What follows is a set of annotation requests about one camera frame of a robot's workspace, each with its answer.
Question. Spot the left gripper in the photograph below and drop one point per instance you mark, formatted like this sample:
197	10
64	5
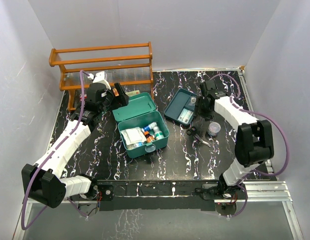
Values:
119	100

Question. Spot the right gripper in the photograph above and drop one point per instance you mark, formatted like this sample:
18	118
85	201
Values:
207	116

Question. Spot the blue-grey divided tray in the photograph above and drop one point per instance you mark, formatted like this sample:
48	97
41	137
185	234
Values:
177	104

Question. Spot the black scissors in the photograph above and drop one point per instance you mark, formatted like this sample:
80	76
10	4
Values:
192	131

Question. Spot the teal medicine kit box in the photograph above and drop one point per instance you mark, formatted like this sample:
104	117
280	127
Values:
141	127

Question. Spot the white-blue ointment tube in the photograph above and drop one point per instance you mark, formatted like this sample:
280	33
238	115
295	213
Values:
149	127

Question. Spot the white gauze pad packet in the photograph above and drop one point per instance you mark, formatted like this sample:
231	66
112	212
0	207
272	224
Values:
133	135

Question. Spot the brown bottle orange cap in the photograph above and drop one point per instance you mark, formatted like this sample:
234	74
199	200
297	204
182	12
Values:
149	137

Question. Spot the bag of blue-white packets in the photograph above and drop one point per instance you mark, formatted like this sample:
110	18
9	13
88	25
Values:
137	145

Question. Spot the white bottle green label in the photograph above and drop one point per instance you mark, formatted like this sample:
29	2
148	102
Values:
158	134

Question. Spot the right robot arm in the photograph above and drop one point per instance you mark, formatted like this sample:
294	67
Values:
254	138

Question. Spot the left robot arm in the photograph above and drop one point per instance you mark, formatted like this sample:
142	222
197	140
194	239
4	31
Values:
42	181

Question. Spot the white-green medicine box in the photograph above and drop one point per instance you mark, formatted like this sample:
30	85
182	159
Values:
133	93

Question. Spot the clear round container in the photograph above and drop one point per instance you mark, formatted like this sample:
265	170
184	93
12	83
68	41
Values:
213	129

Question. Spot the wooden orange shelf rack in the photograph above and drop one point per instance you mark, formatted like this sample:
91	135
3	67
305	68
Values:
127	64

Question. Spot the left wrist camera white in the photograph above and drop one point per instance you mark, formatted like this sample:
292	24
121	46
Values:
100	77

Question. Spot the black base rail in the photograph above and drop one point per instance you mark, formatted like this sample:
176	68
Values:
164	195

